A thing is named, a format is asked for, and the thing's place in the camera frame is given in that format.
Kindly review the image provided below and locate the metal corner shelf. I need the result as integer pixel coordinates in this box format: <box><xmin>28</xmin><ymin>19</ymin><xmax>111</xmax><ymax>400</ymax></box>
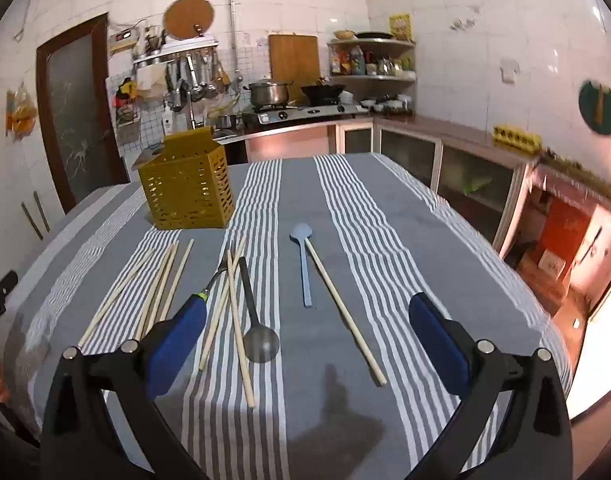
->
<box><xmin>327</xmin><ymin>37</ymin><xmax>417</xmax><ymax>83</ymax></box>

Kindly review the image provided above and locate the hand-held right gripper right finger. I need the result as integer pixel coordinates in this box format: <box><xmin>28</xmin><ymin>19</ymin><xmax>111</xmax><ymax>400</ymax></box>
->
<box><xmin>405</xmin><ymin>291</ymin><xmax>573</xmax><ymax>480</ymax></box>

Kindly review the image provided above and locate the kitchen base cabinet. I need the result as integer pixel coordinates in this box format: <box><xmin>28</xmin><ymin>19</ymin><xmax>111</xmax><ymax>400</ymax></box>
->
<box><xmin>213</xmin><ymin>112</ymin><xmax>541</xmax><ymax>261</ymax></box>

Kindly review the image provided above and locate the grey striped tablecloth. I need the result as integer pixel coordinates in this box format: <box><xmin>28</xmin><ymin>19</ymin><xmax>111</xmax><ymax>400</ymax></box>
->
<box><xmin>0</xmin><ymin>152</ymin><xmax>573</xmax><ymax>480</ymax></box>

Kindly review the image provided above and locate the red cabinet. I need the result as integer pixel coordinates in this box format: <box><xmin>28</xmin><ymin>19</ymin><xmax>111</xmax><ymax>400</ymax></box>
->
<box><xmin>535</xmin><ymin>200</ymin><xmax>593</xmax><ymax>281</ymax></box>

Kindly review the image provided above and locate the yellow egg carton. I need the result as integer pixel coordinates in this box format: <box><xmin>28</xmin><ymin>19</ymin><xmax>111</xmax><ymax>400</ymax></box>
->
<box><xmin>493</xmin><ymin>125</ymin><xmax>543</xmax><ymax>153</ymax></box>

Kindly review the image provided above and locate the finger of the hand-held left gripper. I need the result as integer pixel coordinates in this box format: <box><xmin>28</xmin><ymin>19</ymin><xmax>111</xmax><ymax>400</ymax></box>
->
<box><xmin>0</xmin><ymin>270</ymin><xmax>19</xmax><ymax>331</ymax></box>

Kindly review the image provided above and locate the white hanging cloth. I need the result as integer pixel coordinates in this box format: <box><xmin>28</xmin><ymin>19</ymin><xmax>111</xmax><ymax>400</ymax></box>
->
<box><xmin>136</xmin><ymin>64</ymin><xmax>167</xmax><ymax>97</ymax></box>

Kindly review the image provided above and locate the wire wall basket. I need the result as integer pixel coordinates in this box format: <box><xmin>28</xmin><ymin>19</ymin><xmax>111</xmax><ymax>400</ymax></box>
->
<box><xmin>114</xmin><ymin>76</ymin><xmax>140</xmax><ymax>128</ymax></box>

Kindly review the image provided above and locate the light blue spoon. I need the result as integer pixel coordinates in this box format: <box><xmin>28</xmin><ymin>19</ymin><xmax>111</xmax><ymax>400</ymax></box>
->
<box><xmin>290</xmin><ymin>223</ymin><xmax>315</xmax><ymax>309</ymax></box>

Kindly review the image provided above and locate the metal cup with knives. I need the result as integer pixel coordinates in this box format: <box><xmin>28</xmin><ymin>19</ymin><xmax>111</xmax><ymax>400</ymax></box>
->
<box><xmin>144</xmin><ymin>24</ymin><xmax>167</xmax><ymax>55</ymax></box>

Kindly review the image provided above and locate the row of condiment bottles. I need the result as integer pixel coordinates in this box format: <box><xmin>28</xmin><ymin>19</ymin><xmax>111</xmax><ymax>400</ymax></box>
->
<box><xmin>330</xmin><ymin>45</ymin><xmax>413</xmax><ymax>77</ymax></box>

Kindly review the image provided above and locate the black wok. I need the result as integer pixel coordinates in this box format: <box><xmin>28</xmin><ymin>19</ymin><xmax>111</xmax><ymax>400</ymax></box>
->
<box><xmin>300</xmin><ymin>82</ymin><xmax>347</xmax><ymax>106</ymax></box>

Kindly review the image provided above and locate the hanging plastic bag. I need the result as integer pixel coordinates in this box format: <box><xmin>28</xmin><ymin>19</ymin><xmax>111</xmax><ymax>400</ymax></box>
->
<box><xmin>6</xmin><ymin>82</ymin><xmax>39</xmax><ymax>138</ymax></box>

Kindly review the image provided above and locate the pile of small bowls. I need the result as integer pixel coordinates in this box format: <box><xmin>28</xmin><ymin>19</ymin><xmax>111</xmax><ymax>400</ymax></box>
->
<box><xmin>360</xmin><ymin>92</ymin><xmax>415</xmax><ymax>114</ymax></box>

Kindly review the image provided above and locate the brown frosted glass door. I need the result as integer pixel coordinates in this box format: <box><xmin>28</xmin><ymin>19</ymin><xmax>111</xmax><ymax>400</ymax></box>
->
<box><xmin>36</xmin><ymin>12</ymin><xmax>131</xmax><ymax>216</ymax></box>

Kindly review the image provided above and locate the yellow wall poster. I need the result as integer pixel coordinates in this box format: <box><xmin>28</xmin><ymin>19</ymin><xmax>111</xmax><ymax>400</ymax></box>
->
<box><xmin>389</xmin><ymin>13</ymin><xmax>413</xmax><ymax>42</ymax></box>

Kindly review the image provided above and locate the round wooden lid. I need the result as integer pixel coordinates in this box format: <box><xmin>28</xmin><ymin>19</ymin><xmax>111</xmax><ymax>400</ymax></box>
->
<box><xmin>163</xmin><ymin>0</ymin><xmax>215</xmax><ymax>41</ymax></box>

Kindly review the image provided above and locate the steel gas stove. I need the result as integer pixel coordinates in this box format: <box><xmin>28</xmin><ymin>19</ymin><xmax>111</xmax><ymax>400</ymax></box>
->
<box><xmin>243</xmin><ymin>101</ymin><xmax>370</xmax><ymax>127</ymax></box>

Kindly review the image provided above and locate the rectangular wooden cutting board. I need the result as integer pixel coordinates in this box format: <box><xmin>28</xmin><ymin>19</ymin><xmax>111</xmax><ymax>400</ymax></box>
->
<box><xmin>268</xmin><ymin>34</ymin><xmax>321</xmax><ymax>92</ymax></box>

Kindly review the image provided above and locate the green round wall board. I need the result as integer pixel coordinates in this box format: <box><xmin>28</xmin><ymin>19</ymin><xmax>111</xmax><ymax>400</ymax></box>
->
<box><xmin>579</xmin><ymin>79</ymin><xmax>611</xmax><ymax>136</ymax></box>

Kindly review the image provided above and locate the row of hanging ladles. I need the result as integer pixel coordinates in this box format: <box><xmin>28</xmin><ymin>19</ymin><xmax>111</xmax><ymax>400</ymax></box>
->
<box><xmin>163</xmin><ymin>50</ymin><xmax>232</xmax><ymax>111</ymax></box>

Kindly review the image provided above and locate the metal spoon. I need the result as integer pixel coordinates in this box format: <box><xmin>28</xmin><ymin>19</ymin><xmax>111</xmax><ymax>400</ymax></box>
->
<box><xmin>238</xmin><ymin>256</ymin><xmax>281</xmax><ymax>362</ymax></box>

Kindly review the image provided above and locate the metal wall rack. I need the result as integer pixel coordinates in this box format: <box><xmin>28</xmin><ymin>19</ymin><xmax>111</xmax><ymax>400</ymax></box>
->
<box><xmin>132</xmin><ymin>35</ymin><xmax>220</xmax><ymax>66</ymax></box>

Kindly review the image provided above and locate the leaning wooden stick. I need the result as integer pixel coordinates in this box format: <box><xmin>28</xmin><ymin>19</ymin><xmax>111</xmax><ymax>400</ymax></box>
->
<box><xmin>22</xmin><ymin>202</ymin><xmax>44</xmax><ymax>239</ymax></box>
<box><xmin>33</xmin><ymin>191</ymin><xmax>51</xmax><ymax>233</ymax></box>

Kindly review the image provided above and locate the yellow perforated utensil holder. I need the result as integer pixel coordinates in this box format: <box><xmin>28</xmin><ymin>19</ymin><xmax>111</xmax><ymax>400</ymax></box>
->
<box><xmin>137</xmin><ymin>127</ymin><xmax>236</xmax><ymax>231</ymax></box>

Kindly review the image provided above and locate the metal sink faucet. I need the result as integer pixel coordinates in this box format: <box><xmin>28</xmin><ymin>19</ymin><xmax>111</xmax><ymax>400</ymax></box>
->
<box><xmin>178</xmin><ymin>87</ymin><xmax>206</xmax><ymax>131</ymax></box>

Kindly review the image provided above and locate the steel cooking pot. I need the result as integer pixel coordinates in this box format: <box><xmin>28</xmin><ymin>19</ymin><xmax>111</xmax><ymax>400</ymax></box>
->
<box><xmin>243</xmin><ymin>79</ymin><xmax>292</xmax><ymax>108</ymax></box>

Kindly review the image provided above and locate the beige box red display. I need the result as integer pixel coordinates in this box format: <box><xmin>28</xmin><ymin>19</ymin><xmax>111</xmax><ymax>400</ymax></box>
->
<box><xmin>108</xmin><ymin>30</ymin><xmax>139</xmax><ymax>52</ymax></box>

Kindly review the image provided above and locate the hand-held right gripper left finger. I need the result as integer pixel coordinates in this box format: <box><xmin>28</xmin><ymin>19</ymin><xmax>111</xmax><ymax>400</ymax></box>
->
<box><xmin>42</xmin><ymin>294</ymin><xmax>209</xmax><ymax>480</ymax></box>

